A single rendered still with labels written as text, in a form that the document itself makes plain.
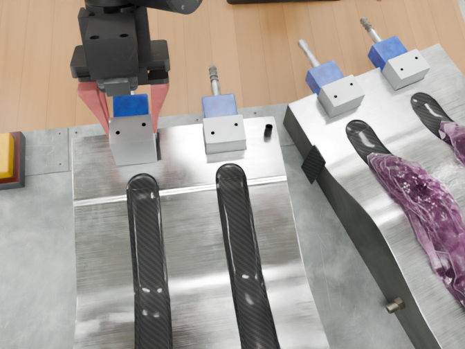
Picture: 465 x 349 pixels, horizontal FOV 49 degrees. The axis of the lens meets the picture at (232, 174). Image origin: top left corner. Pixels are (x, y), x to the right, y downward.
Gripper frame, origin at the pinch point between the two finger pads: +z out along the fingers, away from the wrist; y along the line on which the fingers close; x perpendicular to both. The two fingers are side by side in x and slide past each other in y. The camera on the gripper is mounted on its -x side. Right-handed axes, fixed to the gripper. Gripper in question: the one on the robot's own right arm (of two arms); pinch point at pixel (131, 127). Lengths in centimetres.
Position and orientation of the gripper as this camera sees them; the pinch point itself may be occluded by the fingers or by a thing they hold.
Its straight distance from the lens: 61.4
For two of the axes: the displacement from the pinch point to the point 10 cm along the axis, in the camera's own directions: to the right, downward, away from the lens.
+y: 9.9, -1.0, 1.2
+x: -1.5, -5.5, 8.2
